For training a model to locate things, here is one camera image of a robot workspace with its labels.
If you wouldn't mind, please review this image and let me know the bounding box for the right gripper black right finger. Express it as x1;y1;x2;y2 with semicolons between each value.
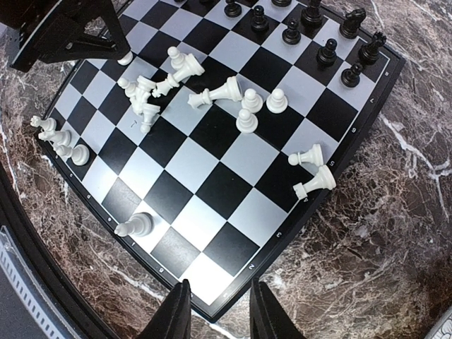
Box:
249;278;300;338

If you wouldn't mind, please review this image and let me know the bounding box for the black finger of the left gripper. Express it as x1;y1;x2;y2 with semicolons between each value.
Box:
10;16;119;73
100;0;131;59

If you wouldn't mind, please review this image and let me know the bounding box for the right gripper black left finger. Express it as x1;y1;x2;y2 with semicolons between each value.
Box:
137;279;191;339

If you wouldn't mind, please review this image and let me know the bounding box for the white pawn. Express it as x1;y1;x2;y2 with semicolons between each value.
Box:
117;51;133;66

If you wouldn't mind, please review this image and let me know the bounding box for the white piece b file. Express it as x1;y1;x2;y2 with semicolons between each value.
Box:
38;130;71;146

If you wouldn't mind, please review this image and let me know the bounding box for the white pawn f file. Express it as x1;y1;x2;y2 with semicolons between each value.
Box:
114;213;153;237

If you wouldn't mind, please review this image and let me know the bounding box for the white pawn c file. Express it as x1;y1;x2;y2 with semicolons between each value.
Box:
54;144;90;166

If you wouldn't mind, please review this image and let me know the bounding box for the black grey chessboard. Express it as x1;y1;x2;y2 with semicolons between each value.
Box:
41;1;404;322

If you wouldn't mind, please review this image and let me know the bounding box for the white lying rook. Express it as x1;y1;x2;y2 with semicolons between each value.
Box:
293;165;336;200

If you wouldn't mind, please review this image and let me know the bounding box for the white lying bishop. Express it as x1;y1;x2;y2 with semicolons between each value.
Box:
288;144;324;167

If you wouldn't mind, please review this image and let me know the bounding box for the patterned ceramic plate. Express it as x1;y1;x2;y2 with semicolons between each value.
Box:
424;310;452;339

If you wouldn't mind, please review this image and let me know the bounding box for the black knight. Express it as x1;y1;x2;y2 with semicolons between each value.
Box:
339;8;367;39

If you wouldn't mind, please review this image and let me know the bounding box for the black corner rook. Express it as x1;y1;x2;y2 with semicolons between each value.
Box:
358;31;386;66

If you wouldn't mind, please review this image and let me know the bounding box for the white slotted cable duct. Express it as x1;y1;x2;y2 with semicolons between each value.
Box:
1;232;66;338

